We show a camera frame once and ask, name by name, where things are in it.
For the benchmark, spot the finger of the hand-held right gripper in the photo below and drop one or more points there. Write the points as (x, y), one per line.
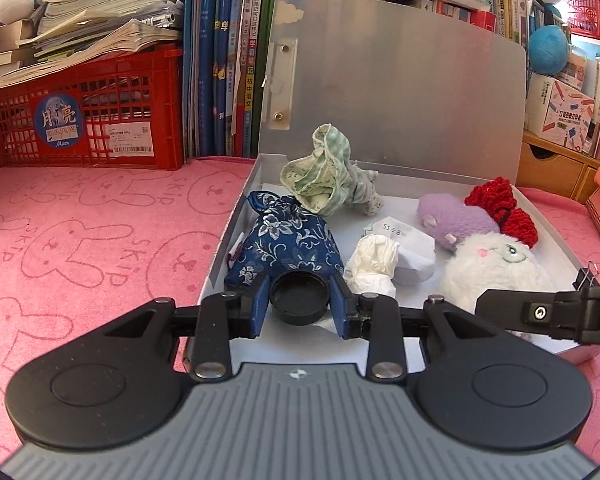
(510, 310)

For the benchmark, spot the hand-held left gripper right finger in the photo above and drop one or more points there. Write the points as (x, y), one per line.
(339, 305)

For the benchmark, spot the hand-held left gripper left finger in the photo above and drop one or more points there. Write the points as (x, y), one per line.
(260, 306)

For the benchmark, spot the black bottle cap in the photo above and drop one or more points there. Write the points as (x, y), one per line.
(297, 300)

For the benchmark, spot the white fluffy plush toy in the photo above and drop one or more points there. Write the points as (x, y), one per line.
(490, 270)

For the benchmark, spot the white tissue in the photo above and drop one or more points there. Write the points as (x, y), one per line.
(372, 265)

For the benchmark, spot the white paper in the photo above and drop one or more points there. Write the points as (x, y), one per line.
(415, 255)

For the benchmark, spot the red knitted item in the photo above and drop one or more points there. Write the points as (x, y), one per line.
(505, 205)

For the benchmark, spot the green patterned cloth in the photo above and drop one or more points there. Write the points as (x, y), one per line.
(325, 175)

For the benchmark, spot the grey cardboard box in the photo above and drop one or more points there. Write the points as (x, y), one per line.
(405, 100)

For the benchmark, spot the black binder clip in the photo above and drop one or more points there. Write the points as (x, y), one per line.
(592, 275)

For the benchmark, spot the blue floral pouch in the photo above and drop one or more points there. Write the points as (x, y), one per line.
(285, 245)

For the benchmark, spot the purple plush toy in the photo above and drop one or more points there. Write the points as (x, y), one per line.
(450, 220)

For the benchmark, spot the wooden drawer box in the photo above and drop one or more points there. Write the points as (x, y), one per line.
(550, 170)

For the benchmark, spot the pink rabbit-print blanket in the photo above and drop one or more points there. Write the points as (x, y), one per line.
(80, 240)

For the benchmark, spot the white colourful stationery box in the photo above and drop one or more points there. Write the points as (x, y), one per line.
(560, 112)

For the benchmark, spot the row of tall blue books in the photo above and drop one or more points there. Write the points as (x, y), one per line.
(220, 60)

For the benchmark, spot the red plastic crate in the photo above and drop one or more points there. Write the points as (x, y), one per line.
(100, 110)

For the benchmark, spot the large blue plush toy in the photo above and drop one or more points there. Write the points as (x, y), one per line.
(547, 47)

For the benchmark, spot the red plastic basket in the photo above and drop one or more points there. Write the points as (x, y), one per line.
(595, 15)

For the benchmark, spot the stack of paperback books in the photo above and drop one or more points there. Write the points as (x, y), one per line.
(105, 15)

